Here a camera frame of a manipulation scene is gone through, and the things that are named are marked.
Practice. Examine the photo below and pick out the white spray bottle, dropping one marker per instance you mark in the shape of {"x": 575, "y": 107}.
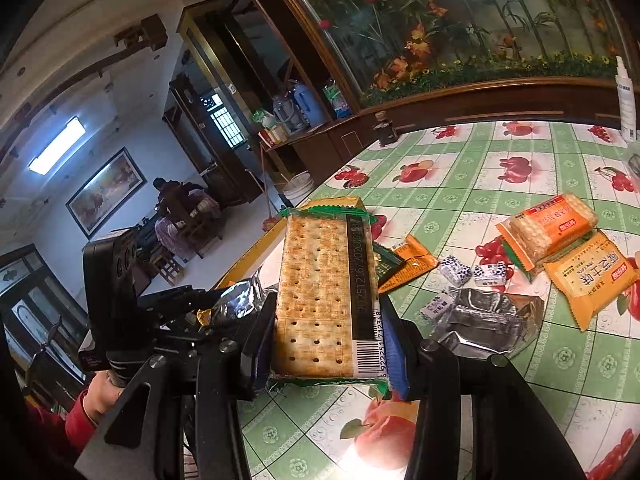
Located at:
{"x": 626, "y": 105}

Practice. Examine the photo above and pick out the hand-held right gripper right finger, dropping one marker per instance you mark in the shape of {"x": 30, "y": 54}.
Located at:
{"x": 398, "y": 360}

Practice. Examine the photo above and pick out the wooden flower display cabinet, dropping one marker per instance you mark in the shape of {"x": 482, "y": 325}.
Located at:
{"x": 450, "y": 35}

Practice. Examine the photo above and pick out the person's left hand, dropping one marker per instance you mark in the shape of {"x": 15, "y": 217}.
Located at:
{"x": 102, "y": 400}

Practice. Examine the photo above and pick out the clear green-edged cracker packet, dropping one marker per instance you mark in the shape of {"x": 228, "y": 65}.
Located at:
{"x": 320, "y": 290}

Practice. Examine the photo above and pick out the white blue candy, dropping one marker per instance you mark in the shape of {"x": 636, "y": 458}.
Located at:
{"x": 490, "y": 275}
{"x": 455, "y": 271}
{"x": 437, "y": 309}

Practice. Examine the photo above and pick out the small orange snack packet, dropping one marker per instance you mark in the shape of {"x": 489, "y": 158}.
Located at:
{"x": 412, "y": 265}

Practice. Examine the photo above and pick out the wooden stool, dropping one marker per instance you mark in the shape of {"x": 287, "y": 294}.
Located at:
{"x": 170, "y": 270}

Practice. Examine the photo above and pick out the green plastic bag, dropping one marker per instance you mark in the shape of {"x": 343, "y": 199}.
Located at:
{"x": 263, "y": 119}

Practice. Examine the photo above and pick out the white plastic bucket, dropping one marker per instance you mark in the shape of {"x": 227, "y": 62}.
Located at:
{"x": 299, "y": 190}

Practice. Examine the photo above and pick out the silver foil packet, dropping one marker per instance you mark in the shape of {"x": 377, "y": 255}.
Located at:
{"x": 490, "y": 325}
{"x": 240, "y": 300}

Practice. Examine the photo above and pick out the wooden chair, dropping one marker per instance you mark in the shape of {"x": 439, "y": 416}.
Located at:
{"x": 197, "y": 232}

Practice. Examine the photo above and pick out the small black jar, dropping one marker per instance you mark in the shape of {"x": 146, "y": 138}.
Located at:
{"x": 386, "y": 130}

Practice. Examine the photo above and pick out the clear plastic water bottle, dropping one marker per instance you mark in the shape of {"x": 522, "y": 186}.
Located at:
{"x": 336, "y": 101}

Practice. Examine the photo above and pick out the orange label cracker packet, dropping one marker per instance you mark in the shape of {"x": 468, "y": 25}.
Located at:
{"x": 550, "y": 225}

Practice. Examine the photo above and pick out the orange cardboard box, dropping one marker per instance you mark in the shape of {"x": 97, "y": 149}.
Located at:
{"x": 274, "y": 136}

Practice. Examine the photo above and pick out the green fruit-print tablecloth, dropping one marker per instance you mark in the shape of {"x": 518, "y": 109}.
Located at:
{"x": 475, "y": 180}

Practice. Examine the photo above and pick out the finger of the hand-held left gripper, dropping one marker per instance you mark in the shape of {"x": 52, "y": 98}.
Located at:
{"x": 210, "y": 332}
{"x": 175, "y": 297}

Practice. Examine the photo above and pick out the rectangular ceiling light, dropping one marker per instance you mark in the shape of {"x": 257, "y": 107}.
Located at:
{"x": 56, "y": 146}

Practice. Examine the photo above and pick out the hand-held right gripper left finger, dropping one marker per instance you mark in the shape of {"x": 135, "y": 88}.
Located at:
{"x": 262, "y": 362}

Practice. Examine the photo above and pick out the wooden sideboard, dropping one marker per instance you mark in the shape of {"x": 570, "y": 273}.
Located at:
{"x": 310, "y": 150}

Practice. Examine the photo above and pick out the framed wall painting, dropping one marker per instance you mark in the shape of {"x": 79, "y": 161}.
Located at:
{"x": 106, "y": 192}

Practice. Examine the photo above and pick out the large orange snack packet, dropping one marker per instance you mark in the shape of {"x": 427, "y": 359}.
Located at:
{"x": 590, "y": 275}

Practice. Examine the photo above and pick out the person's left forearm red sleeve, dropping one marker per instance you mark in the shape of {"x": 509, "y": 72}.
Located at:
{"x": 60, "y": 425}

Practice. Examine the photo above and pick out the blue thermos flask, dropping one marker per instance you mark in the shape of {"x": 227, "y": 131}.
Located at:
{"x": 307, "y": 105}

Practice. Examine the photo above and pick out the grey thermos flask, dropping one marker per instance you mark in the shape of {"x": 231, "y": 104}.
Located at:
{"x": 286, "y": 115}

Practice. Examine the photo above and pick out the dark green snack packet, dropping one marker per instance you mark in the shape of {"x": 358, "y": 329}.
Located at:
{"x": 387, "y": 262}

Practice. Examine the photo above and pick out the red broom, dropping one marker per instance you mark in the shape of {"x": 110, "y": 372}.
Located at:
{"x": 270, "y": 210}

